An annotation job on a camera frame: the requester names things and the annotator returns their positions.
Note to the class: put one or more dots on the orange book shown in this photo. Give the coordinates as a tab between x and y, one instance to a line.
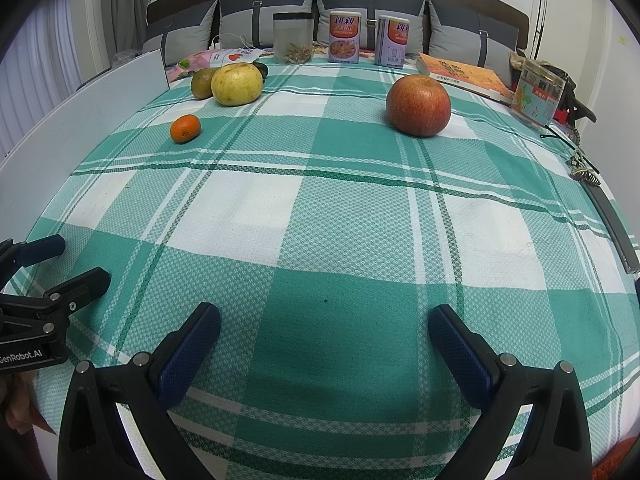
475	79

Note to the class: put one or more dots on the person left hand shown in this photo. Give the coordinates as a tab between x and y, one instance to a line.
16	391

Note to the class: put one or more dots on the grey cushion far left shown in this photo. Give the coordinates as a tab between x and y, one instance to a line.
181	34

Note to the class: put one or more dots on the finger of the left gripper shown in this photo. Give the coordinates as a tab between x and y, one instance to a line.
14	256
78	292

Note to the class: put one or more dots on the clear bag with snacks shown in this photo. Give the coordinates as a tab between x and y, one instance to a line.
292	37

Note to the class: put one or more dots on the dark green fruit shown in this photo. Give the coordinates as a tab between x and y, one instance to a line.
262	68

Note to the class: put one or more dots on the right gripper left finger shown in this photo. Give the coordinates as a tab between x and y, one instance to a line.
92	443

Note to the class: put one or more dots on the red apple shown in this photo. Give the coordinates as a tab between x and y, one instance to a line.
418	105

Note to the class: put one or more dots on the yellow pear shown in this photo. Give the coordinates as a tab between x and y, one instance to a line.
237	84

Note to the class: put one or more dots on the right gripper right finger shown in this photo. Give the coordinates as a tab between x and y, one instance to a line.
555	443

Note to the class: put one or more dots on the small orange tangerine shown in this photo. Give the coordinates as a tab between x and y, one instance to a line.
185	128

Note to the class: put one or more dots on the brown green kiwi fruit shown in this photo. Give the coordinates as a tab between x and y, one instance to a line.
201	83

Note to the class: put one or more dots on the floral pink cloth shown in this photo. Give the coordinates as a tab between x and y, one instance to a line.
212	59

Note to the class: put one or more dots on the grey cushion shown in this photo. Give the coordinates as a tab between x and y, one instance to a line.
370	11
249	23
181	34
462	35

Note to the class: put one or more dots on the green plaid tablecloth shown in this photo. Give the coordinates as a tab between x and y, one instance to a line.
324	237

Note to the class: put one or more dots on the white cardboard box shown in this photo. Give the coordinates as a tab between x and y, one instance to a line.
43	160

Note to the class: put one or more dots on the orange food box left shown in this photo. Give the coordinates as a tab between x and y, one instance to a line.
344	42

